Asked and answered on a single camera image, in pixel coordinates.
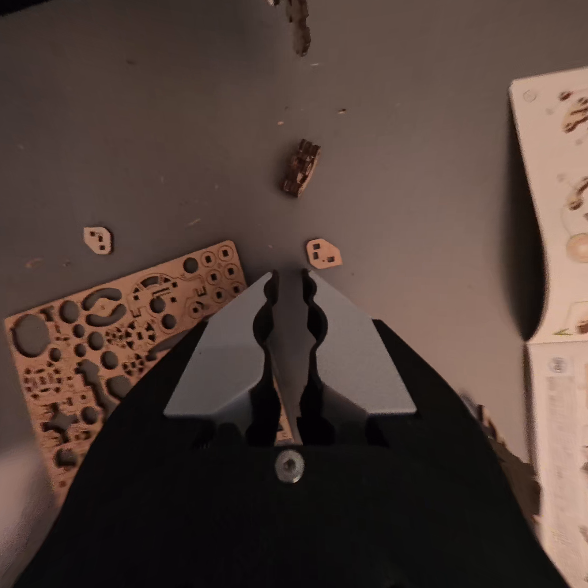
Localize small wooden part square holes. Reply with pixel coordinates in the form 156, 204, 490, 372
83, 226, 115, 256
305, 237, 343, 270

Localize dark stacked wooden block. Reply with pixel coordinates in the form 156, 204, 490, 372
280, 139, 322, 198

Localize laser-cut plywood parts sheet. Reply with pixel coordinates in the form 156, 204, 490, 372
4, 239, 296, 498

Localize person's pale grey clothing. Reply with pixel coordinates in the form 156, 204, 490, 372
0, 441, 61, 588

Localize wooden gear mechanism model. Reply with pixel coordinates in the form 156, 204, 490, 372
459, 390, 543, 530

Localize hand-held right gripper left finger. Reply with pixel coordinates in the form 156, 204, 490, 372
164, 271, 280, 445

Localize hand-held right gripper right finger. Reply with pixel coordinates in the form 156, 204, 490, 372
300, 270, 418, 445

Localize assembly instruction booklet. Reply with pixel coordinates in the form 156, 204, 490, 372
508, 66, 588, 588

